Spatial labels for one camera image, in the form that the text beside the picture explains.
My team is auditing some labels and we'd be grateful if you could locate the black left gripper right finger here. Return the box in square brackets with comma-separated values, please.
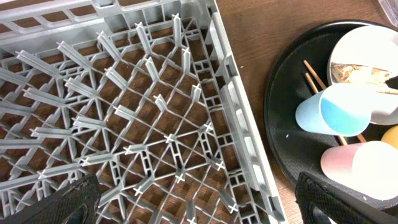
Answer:
[295, 172, 397, 224]

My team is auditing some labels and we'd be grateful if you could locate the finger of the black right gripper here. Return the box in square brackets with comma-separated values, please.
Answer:
[384, 75, 397, 90]

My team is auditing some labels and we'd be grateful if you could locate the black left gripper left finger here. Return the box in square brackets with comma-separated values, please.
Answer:
[2, 174, 101, 224]

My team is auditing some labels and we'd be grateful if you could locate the white round plate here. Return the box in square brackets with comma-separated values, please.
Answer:
[327, 26, 397, 125]

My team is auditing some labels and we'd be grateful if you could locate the yellow plastic bowl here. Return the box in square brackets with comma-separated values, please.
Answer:
[381, 126, 398, 149]

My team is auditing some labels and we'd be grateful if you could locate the light blue plastic cup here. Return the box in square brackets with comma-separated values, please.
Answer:
[295, 83, 373, 137]

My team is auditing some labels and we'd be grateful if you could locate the wooden chopstick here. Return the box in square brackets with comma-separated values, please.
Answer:
[303, 60, 367, 143]
[305, 73, 348, 146]

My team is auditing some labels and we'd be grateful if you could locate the pink plastic cup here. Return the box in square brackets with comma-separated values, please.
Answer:
[320, 141, 397, 200]

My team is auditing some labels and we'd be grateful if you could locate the grey dishwasher rack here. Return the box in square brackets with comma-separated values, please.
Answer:
[1, 0, 287, 223]

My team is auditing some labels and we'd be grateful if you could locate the food scraps pile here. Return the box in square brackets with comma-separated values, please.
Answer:
[331, 62, 397, 95]

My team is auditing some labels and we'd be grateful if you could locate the clear plastic bin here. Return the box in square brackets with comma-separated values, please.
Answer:
[378, 0, 398, 27]

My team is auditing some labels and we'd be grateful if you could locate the round black tray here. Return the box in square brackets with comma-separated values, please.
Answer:
[263, 20, 397, 216]

